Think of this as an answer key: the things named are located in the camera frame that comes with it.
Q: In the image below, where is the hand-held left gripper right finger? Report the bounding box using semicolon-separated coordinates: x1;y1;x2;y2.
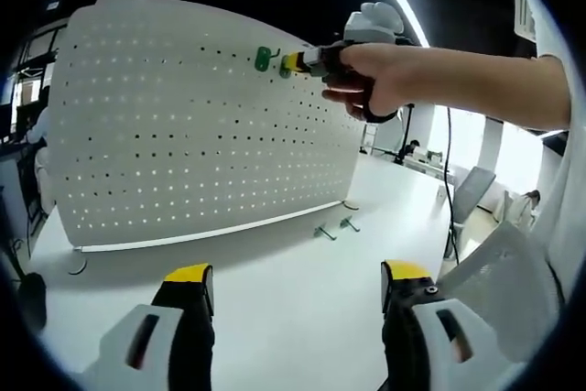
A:
380;259;521;391

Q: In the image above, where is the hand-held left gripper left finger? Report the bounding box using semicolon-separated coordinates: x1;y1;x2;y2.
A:
91;262;216;391

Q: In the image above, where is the white perforated mounting plate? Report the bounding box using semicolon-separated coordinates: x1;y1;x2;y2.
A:
47;0;364;277

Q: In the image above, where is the person's right hand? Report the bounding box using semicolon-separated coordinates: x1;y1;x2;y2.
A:
321;41;412;125

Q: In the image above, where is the white mesh office chair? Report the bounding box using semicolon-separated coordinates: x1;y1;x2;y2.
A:
438;220;553;367

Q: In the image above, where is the white ceiling air conditioner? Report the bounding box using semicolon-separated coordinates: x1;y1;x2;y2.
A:
511;0;537;43

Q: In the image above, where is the black computer mouse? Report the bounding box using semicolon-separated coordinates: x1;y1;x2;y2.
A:
18;271;48;332

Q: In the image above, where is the person's upper body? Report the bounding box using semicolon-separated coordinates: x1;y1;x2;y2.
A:
533;54;586;323

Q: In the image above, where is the black computer monitor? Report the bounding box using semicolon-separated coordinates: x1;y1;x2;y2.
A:
16;104;36;136

